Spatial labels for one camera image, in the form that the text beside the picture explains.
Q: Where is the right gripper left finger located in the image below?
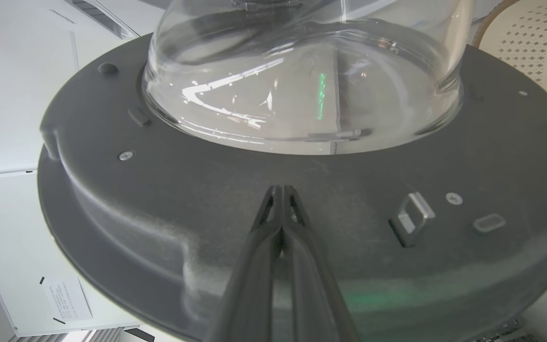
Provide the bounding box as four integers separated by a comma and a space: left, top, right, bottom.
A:
205, 185, 283, 342

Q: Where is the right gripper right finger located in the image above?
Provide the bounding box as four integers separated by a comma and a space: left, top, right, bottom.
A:
282, 185, 362, 342

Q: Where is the dark round glass washer door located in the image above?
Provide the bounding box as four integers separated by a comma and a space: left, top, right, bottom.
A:
36, 0, 547, 342

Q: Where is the white front-load washing machine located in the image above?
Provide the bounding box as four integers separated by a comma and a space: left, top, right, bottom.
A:
0, 0, 167, 177

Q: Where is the cream perforated laundry basket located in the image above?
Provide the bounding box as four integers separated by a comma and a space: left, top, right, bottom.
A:
473, 0, 547, 126

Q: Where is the taped white paper note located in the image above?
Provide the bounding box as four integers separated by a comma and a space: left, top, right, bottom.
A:
40, 275, 94, 324

